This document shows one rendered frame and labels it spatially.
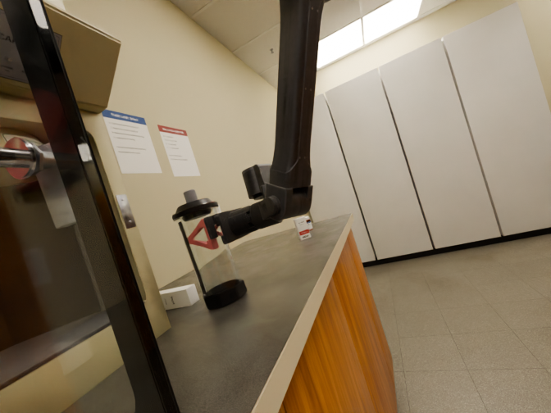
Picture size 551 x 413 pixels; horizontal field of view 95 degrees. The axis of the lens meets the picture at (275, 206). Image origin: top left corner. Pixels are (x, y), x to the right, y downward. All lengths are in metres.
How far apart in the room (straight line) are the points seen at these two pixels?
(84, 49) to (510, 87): 3.34
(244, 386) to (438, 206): 3.06
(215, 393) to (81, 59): 0.56
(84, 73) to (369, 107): 2.92
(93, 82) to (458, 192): 3.15
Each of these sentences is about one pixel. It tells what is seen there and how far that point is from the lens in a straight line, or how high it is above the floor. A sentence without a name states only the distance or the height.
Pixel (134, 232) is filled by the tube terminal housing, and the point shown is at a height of 1.15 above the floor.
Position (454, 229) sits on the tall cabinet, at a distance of 3.34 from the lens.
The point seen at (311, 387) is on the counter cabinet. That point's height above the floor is 0.80.
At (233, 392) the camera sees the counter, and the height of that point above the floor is 0.94.
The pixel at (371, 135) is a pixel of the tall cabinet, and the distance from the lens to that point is 3.19.
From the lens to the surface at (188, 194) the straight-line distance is 0.62.
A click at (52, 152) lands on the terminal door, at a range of 0.21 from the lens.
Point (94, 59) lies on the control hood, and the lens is 0.62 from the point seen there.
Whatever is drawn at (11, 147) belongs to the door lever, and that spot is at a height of 1.21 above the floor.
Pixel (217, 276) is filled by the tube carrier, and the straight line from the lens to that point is 0.59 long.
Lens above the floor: 1.12
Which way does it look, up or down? 1 degrees down
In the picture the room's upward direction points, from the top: 18 degrees counter-clockwise
